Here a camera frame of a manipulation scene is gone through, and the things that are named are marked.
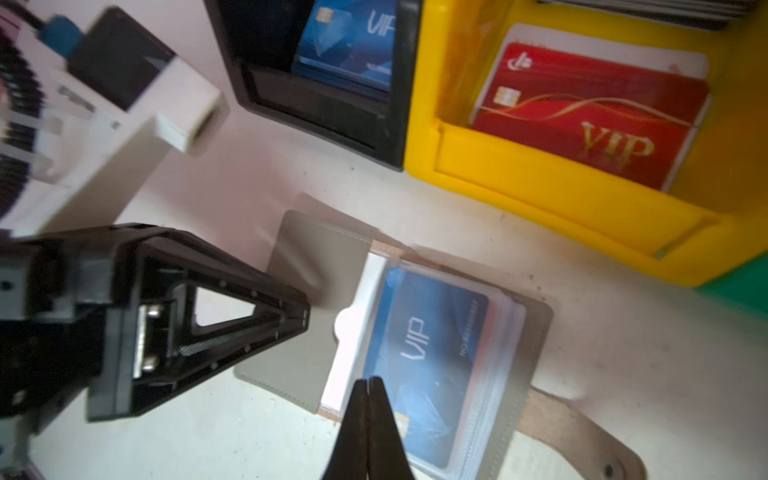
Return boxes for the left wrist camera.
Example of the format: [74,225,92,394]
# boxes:
[1,1,229,237]

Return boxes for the blue VIP card in bin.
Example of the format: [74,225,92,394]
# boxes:
[291,0,397,101]

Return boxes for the green plastic bin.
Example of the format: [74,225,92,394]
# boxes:
[695,254,768,322]

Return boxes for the yellow plastic bin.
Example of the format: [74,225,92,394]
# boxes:
[404,1,767,286]

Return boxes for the blue vip card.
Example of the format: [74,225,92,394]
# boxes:
[363,267,491,471]
[291,0,397,101]

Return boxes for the black plastic bin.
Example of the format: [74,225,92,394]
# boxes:
[205,1,422,171]

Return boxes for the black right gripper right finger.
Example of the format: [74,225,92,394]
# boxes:
[368,377,415,480]

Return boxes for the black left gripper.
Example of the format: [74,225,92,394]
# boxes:
[1,224,310,474]

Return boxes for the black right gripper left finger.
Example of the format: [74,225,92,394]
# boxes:
[322,380,369,480]

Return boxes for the red VIP card in bin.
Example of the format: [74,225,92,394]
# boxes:
[470,42,710,191]

